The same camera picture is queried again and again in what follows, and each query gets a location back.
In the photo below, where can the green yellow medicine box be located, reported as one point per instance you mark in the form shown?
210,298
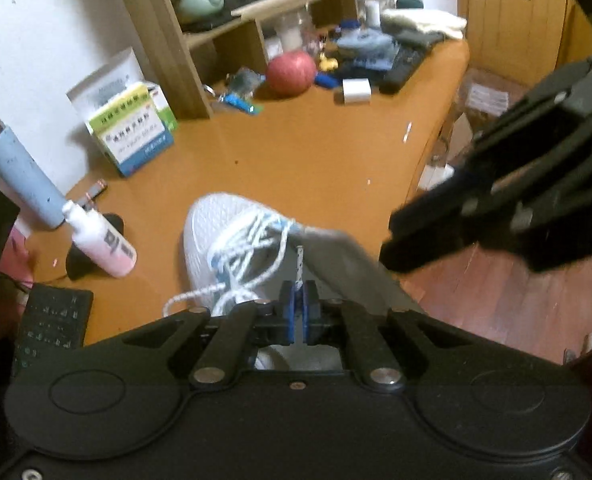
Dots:
118,110

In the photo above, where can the glass jar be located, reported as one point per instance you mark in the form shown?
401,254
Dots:
293,35

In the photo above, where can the white green medicine box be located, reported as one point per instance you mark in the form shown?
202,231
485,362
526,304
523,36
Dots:
100,80

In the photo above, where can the wooden wardrobe door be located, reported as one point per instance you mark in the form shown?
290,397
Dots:
501,15

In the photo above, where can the blue white medicine box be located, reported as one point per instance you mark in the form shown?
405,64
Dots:
135,145

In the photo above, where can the white knitted cloth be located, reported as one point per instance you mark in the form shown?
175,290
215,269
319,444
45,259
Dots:
426,22

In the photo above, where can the white pink spray bottle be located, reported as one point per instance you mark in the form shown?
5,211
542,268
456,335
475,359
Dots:
108,250

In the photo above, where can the white charger plug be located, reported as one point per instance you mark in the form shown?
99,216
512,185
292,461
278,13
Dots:
357,91

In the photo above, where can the black computer keyboard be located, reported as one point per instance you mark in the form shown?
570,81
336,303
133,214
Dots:
50,325

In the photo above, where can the white blue sneaker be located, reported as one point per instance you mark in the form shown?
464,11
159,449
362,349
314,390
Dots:
205,230

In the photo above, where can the black computer mouse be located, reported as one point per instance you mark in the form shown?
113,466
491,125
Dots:
83,270

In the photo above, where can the white tube bottle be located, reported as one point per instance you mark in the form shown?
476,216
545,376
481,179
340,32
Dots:
373,12

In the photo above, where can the blue printed packet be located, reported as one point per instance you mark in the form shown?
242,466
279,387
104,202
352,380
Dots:
371,64

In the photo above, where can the wooden desk shelf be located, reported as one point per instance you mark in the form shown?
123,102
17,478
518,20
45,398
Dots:
170,60

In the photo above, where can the blue strip packet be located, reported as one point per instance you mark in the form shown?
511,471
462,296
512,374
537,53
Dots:
243,104

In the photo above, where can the white speckled shoelace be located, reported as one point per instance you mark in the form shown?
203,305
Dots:
235,240

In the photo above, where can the green ceramic teapot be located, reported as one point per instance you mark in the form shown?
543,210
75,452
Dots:
200,4

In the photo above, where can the cardboard box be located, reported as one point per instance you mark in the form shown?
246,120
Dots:
486,105

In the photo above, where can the yellow toy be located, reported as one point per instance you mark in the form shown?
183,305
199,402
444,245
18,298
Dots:
328,63

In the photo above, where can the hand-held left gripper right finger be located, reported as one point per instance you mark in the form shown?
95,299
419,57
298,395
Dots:
310,312

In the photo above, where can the orange pill blister pack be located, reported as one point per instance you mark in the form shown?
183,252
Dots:
94,194

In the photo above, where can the black wallet case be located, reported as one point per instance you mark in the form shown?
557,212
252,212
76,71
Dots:
421,39

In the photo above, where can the blue lidded white jar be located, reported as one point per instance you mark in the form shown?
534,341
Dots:
349,27

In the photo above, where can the dark green cap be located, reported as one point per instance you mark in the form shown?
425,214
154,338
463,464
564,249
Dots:
411,2

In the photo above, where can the clear plastic bag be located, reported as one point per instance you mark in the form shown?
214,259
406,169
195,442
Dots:
246,82

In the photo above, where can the red apple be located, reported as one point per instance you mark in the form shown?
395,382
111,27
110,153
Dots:
291,72

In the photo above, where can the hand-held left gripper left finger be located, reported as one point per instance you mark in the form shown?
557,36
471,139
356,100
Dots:
290,312

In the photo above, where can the black remote control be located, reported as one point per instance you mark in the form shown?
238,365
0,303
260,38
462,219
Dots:
401,70

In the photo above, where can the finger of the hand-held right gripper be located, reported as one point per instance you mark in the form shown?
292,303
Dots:
436,210
426,252

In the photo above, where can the light blue thermos bottle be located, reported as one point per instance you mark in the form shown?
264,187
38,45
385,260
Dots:
23,175

